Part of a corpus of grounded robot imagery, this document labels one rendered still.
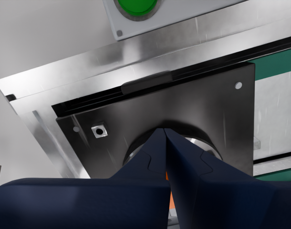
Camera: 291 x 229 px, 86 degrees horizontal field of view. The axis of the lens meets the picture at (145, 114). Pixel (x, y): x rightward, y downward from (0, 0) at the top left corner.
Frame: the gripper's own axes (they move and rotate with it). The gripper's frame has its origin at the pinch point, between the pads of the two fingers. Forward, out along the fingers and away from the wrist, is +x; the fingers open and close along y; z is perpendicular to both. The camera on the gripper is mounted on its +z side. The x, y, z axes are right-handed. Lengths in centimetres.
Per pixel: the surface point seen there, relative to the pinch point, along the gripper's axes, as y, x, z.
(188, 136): -4.1, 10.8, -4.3
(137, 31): 2.0, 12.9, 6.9
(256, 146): -14.8, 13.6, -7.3
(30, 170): 27.7, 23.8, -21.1
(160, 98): -0.6, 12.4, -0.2
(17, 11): 20.6, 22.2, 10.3
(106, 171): 6.7, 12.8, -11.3
